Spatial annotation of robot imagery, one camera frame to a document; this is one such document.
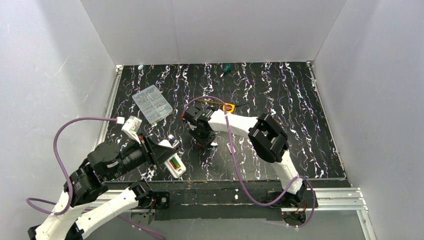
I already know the white remote control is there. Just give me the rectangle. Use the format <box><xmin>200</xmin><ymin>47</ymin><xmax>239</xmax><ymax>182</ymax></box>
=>
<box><xmin>159</xmin><ymin>139</ymin><xmax>187</xmax><ymax>179</ymax></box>

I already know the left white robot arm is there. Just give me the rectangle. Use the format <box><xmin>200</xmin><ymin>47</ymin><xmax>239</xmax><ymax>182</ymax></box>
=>
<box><xmin>28</xmin><ymin>135</ymin><xmax>184</xmax><ymax>240</ymax></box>

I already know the yellow tape measure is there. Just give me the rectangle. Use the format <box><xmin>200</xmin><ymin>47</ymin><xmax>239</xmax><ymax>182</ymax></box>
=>
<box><xmin>222</xmin><ymin>103</ymin><xmax>236</xmax><ymax>114</ymax></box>

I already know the clear plastic screw box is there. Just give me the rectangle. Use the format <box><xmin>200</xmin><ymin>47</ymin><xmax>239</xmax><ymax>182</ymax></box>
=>
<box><xmin>132</xmin><ymin>85</ymin><xmax>173</xmax><ymax>125</ymax></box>

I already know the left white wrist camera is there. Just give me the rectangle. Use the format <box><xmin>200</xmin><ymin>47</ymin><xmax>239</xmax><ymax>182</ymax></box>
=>
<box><xmin>116</xmin><ymin>116</ymin><xmax>142</xmax><ymax>144</ymax></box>

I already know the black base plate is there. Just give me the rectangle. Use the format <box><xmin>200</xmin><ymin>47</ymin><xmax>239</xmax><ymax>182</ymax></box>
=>
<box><xmin>119</xmin><ymin>180</ymin><xmax>352</xmax><ymax>222</ymax></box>

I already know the green handled screwdriver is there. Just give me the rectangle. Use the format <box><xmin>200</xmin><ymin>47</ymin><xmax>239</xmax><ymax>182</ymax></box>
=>
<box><xmin>220</xmin><ymin>63</ymin><xmax>232</xmax><ymax>78</ymax></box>

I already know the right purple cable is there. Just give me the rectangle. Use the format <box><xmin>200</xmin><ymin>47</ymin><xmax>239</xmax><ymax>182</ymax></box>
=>
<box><xmin>182</xmin><ymin>96</ymin><xmax>317</xmax><ymax>229</ymax></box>

